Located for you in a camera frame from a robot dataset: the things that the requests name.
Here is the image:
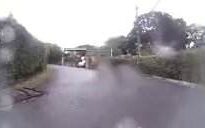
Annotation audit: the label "white vehicle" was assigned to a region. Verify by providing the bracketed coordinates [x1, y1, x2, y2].
[77, 55, 87, 69]

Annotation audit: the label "tree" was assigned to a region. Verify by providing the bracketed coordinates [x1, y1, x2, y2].
[104, 35, 128, 56]

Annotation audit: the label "roofed gate structure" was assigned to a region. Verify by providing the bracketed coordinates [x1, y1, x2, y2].
[61, 46, 114, 69]

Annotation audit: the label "grey asphalt road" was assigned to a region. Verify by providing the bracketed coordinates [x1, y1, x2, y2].
[0, 64, 205, 128]

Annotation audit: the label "dark green hedge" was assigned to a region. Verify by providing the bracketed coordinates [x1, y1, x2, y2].
[44, 43, 64, 65]

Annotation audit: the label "utility pole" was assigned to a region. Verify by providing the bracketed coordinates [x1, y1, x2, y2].
[134, 4, 142, 58]

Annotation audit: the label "grass verge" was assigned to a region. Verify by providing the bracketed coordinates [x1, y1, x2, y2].
[9, 64, 58, 91]

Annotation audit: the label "large dark trees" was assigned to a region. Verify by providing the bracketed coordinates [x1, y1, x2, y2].
[128, 10, 205, 56]

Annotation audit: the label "pale kerb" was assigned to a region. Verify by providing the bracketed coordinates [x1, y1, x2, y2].
[146, 74, 199, 88]

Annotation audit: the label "tall green hedge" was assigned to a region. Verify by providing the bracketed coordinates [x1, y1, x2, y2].
[0, 13, 51, 84]

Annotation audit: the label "dark drain slab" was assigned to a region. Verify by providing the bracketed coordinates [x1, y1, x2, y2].
[9, 86, 44, 104]

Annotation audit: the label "low green hedge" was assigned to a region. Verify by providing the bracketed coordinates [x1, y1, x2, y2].
[111, 44, 205, 84]

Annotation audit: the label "overhead wires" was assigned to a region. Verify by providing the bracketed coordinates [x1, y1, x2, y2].
[149, 0, 162, 14]

